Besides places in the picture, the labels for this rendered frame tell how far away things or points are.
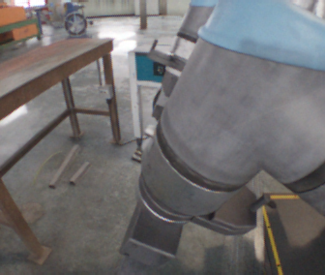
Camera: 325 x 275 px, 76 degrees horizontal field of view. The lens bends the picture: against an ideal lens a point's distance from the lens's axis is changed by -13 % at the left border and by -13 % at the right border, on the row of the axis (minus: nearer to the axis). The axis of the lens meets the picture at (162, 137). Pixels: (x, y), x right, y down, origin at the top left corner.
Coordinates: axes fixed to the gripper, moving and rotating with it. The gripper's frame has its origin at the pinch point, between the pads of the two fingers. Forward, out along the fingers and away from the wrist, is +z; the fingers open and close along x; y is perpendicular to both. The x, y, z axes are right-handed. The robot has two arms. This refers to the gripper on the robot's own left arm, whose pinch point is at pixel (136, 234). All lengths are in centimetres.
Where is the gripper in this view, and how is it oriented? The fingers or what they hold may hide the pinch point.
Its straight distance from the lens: 37.2
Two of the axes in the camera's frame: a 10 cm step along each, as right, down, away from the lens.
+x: -2.5, 6.3, -7.4
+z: -3.5, 6.5, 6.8
